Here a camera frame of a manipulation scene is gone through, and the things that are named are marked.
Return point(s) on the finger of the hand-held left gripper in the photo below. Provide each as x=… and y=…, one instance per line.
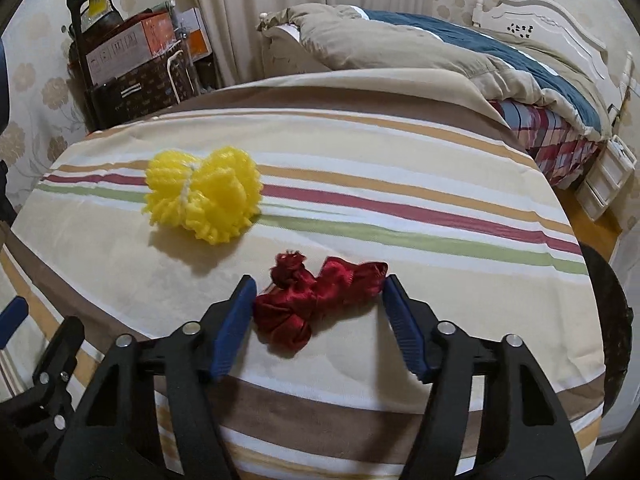
x=12, y=320
x=55, y=355

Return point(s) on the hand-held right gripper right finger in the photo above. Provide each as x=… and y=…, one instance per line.
x=405, y=330

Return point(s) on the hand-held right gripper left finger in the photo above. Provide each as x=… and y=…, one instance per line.
x=232, y=330

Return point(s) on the dark red satin cloth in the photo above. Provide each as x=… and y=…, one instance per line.
x=300, y=305

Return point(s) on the striped tablecloth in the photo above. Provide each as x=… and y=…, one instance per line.
x=375, y=200

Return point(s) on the yellow foam net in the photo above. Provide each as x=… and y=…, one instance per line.
x=220, y=195

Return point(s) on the plaid bed sheet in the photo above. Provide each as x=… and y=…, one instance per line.
x=560, y=145

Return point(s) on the white plastic drawer unit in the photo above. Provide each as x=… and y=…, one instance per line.
x=607, y=175

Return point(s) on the beige and teal duvet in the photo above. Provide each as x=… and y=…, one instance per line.
x=410, y=50

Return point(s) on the orange and grey cardboard box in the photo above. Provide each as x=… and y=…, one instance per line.
x=130, y=50

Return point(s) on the white and orange carton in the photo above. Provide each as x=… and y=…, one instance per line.
x=196, y=35

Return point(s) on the beige curtain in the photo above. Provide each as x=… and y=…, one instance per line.
x=300, y=15

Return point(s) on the white bed headboard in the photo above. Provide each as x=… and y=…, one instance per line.
x=550, y=20

